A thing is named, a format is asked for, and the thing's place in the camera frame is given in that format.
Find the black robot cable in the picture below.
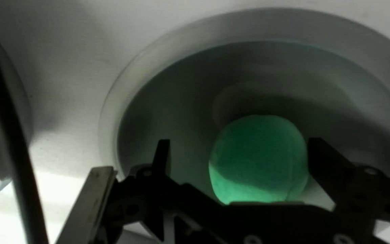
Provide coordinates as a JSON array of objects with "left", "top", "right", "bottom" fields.
[{"left": 0, "top": 12, "right": 51, "bottom": 244}]

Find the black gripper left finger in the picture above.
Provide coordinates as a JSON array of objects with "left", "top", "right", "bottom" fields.
[{"left": 151, "top": 138, "right": 173, "bottom": 179}]

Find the grey toy sink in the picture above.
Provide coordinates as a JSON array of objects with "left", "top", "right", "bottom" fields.
[{"left": 97, "top": 7, "right": 390, "bottom": 244}]

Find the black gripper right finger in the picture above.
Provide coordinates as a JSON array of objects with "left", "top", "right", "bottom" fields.
[{"left": 306, "top": 136, "right": 356, "bottom": 214}]

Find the green plush ball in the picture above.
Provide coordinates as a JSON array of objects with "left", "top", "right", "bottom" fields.
[{"left": 207, "top": 113, "right": 310, "bottom": 206}]

